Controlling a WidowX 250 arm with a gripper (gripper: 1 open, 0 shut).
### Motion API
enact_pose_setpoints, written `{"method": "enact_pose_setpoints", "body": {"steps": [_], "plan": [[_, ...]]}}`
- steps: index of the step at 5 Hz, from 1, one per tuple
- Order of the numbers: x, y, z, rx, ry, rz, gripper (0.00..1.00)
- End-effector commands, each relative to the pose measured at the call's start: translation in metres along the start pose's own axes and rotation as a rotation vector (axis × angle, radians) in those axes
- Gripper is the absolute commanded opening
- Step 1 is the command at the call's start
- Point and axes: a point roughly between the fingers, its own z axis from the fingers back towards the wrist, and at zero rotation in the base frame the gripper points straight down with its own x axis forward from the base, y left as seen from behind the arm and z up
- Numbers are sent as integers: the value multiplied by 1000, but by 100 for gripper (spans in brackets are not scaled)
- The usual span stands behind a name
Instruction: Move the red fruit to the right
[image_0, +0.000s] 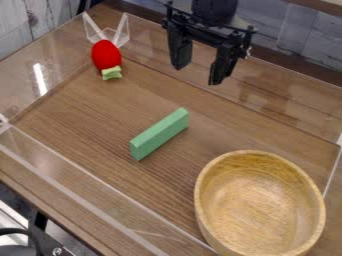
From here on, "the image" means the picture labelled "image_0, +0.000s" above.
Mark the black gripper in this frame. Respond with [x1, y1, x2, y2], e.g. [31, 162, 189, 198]
[161, 0, 257, 85]

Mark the red plush strawberry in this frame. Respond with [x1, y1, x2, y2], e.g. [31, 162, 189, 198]
[91, 40, 122, 80]

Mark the green rectangular block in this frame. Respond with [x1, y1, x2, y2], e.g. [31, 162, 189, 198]
[130, 108, 190, 161]

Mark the wooden bowl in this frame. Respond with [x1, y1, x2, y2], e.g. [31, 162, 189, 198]
[194, 150, 326, 256]

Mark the clear acrylic corner bracket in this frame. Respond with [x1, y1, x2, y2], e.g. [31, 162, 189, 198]
[82, 12, 130, 48]

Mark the black table leg mount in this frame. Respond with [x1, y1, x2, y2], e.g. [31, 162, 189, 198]
[0, 211, 75, 256]

